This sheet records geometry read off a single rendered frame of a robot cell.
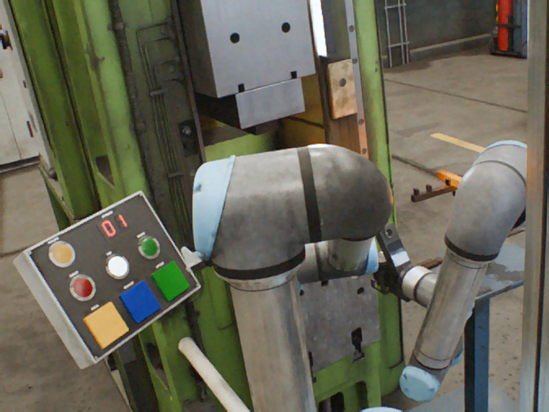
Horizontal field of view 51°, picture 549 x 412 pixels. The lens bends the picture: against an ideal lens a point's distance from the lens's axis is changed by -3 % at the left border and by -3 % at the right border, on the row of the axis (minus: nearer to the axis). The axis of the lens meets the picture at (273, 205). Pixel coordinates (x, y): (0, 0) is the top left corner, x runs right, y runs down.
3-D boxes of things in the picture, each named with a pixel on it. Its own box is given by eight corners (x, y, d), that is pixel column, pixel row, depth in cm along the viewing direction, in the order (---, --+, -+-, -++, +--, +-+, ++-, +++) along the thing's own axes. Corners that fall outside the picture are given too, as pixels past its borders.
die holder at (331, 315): (381, 339, 196) (371, 217, 179) (283, 387, 181) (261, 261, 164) (295, 277, 243) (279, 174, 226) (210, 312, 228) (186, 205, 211)
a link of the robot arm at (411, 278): (412, 279, 124) (440, 266, 128) (398, 271, 128) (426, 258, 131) (413, 309, 127) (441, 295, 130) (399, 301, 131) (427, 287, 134)
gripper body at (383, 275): (368, 286, 141) (401, 306, 131) (365, 254, 138) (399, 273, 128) (393, 275, 144) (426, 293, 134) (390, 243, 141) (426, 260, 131)
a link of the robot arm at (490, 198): (523, 203, 87) (437, 417, 113) (536, 176, 95) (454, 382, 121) (450, 176, 92) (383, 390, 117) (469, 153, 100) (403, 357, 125)
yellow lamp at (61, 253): (76, 261, 127) (70, 244, 125) (55, 269, 125) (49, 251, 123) (73, 257, 129) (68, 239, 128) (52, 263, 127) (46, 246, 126)
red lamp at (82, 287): (97, 295, 127) (91, 278, 125) (76, 302, 125) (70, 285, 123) (94, 289, 130) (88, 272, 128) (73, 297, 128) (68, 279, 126)
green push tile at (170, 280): (190, 286, 144) (174, 260, 143) (169, 301, 138) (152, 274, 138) (187, 288, 145) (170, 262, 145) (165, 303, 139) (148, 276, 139)
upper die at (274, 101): (305, 111, 165) (301, 77, 161) (241, 129, 157) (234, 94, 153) (239, 93, 200) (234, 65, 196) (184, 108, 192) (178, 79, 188)
